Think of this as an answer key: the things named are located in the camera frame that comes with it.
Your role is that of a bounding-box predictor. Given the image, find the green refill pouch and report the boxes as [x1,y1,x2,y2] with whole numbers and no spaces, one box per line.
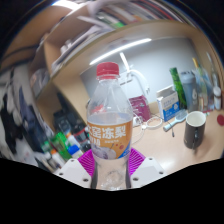
[49,131,73,161]

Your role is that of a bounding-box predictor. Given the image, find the black mug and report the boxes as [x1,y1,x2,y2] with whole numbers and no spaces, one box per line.
[183,110,207,150]

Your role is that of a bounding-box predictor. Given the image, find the under-shelf light strip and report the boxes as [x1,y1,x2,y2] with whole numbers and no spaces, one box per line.
[89,37,153,66]

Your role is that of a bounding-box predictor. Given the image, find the dark hanging clothes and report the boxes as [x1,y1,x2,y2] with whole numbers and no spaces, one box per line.
[0,74,44,158]

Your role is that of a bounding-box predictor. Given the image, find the white gooseneck stand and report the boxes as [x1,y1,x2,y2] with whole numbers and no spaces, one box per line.
[119,51,152,98]

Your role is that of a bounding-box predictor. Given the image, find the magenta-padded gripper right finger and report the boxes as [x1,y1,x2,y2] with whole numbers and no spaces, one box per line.
[127,147,167,189]

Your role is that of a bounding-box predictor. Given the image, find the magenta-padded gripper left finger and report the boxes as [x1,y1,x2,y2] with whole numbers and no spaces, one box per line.
[54,148,98,189]

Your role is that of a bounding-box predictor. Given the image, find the white cable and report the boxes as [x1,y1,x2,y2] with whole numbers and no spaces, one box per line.
[133,114,165,132]

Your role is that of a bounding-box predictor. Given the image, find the light blue hairbrush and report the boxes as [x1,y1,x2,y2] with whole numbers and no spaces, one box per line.
[162,109,189,133]

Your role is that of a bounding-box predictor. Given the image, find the black bag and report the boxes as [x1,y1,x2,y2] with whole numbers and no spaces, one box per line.
[52,91,88,141]

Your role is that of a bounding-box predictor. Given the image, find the clear orange-label drink bottle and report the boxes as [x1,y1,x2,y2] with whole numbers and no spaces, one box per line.
[86,61,135,191]

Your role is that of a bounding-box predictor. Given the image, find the white lidded jar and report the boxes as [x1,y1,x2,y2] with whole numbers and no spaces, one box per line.
[213,85,223,111]

